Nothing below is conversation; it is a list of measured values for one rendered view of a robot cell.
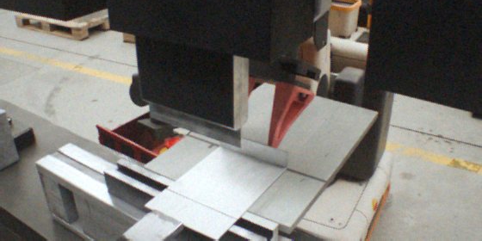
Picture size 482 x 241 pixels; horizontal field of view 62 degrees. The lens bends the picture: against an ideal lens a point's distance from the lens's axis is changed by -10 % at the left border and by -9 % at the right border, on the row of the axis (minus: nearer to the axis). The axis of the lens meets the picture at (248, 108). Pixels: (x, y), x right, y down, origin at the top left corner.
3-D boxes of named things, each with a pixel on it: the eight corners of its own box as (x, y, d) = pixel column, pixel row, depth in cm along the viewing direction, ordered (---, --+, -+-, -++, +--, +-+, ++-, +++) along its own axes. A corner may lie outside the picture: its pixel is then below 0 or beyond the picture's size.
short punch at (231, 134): (248, 143, 36) (248, 30, 32) (234, 154, 35) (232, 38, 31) (157, 113, 41) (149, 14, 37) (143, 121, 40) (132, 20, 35)
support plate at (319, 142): (377, 118, 59) (378, 111, 58) (289, 235, 39) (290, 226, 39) (264, 88, 67) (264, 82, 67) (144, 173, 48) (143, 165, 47)
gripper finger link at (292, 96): (276, 157, 44) (299, 65, 43) (216, 139, 47) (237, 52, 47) (300, 156, 50) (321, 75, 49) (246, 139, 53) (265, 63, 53)
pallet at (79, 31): (137, 20, 468) (136, 7, 462) (81, 40, 407) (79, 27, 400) (71, 9, 523) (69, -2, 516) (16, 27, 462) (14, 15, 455)
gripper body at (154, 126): (135, 128, 95) (138, 95, 94) (168, 121, 104) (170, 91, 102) (155, 137, 92) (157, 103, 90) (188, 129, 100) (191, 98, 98)
